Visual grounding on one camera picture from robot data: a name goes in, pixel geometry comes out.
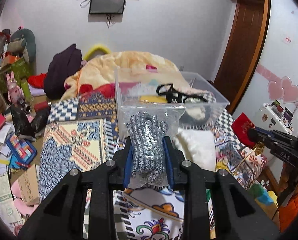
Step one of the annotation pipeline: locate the clear plastic storage bin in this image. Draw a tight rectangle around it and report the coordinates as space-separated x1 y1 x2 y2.
115 68 229 138

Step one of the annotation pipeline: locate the white sticker covered suitcase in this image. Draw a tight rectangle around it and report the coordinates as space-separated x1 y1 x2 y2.
252 100 293 135

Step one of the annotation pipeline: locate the gold tassel cord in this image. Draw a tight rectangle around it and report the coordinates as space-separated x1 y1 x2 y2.
235 142 265 173

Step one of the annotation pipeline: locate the beige yellow quilt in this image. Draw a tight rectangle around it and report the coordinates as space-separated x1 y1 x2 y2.
61 50 185 100

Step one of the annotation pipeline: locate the red drawstring pouch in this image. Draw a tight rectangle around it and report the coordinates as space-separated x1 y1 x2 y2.
231 113 255 148

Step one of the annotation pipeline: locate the dark purple clothing pile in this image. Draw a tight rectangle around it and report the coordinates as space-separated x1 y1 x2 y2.
44 44 82 100

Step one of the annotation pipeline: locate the white satin drawstring pouch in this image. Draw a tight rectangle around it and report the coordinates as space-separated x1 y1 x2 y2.
173 128 216 171

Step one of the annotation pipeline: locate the orange garment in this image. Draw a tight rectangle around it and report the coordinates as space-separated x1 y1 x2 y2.
279 185 298 232

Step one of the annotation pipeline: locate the small dark wall screen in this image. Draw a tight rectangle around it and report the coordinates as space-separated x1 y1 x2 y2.
89 0 126 15

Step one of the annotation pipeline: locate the white wardrobe with hearts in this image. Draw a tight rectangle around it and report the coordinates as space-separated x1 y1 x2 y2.
233 0 298 135

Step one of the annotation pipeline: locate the colourful striped pencil case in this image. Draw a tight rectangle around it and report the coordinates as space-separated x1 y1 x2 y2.
6 133 37 165

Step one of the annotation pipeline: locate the brown wooden door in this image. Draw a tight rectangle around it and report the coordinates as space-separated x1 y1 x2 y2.
214 0 268 114

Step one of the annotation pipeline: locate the black plastic bag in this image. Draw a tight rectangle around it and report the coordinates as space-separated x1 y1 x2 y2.
10 105 50 141

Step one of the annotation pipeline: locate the yellow round cushion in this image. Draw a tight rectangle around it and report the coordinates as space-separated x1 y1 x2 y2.
83 43 111 61

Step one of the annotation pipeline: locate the green cardboard box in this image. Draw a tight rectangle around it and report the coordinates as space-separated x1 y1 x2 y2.
0 57 36 94

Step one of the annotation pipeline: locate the pink rabbit toy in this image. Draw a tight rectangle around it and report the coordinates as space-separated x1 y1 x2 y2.
6 71 24 104

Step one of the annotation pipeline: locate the grey green plush toy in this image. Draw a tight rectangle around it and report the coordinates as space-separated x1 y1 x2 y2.
7 29 36 64

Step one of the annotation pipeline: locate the red plush item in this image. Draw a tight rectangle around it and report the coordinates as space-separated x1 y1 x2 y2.
27 73 47 89

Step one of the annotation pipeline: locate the patterned colourful bed cover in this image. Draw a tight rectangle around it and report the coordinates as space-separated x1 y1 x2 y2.
39 94 267 239

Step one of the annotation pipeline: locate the bagged black white cord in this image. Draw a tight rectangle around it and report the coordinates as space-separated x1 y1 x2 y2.
119 103 187 189

